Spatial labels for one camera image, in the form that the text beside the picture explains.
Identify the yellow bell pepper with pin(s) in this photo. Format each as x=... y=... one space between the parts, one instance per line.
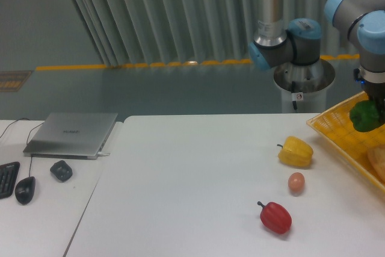
x=295 y=152

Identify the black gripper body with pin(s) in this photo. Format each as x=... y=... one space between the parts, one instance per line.
x=372 y=84

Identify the black keyboard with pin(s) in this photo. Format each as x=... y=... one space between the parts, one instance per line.
x=8 y=176

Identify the silver closed laptop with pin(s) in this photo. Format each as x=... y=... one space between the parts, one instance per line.
x=71 y=135

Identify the black computer mouse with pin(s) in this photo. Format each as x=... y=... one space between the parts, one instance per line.
x=25 y=189

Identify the pleated grey curtain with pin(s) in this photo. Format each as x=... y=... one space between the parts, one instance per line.
x=170 y=31

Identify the yellow plastic basket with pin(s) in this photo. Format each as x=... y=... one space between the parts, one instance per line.
x=335 y=127

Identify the bread loaf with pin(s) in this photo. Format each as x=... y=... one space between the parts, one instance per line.
x=376 y=158

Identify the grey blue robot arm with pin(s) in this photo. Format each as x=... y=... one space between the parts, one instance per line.
x=293 y=51

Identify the small black device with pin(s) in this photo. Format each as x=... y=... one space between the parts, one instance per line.
x=62 y=171

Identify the green bell pepper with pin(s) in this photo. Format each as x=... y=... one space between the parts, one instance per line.
x=365 y=116

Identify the red bell pepper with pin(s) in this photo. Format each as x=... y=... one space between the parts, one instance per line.
x=275 y=217

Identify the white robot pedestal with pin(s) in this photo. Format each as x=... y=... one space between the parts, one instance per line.
x=304 y=88

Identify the brown egg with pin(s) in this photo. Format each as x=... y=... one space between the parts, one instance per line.
x=296 y=182

